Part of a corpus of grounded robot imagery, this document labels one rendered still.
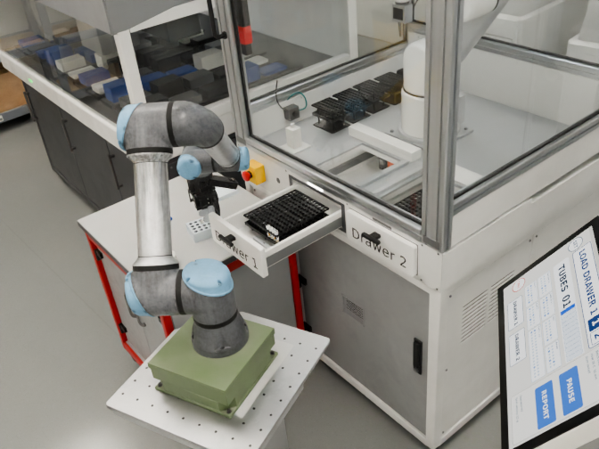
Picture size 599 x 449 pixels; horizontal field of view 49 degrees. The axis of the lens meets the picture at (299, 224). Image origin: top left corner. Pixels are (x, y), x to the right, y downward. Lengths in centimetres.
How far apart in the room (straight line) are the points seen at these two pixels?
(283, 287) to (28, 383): 127
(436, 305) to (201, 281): 75
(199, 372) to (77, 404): 134
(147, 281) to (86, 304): 182
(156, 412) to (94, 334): 152
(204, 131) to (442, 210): 66
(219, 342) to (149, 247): 30
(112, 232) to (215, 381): 99
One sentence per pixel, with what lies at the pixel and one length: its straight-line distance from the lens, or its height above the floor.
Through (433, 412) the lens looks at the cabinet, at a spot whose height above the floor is 26.
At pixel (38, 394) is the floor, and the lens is 308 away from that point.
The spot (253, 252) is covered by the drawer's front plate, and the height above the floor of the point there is 90.
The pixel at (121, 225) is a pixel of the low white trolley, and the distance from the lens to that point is 250.
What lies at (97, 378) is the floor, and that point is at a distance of 304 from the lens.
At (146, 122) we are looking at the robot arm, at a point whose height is 141.
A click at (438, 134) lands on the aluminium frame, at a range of 167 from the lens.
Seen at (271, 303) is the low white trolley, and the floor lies 45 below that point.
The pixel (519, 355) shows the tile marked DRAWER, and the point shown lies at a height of 101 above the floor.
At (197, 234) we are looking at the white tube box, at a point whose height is 79.
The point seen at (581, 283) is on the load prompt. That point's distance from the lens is 149.
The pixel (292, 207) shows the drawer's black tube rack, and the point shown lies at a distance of 217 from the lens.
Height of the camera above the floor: 206
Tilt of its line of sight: 34 degrees down
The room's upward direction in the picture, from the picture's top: 6 degrees counter-clockwise
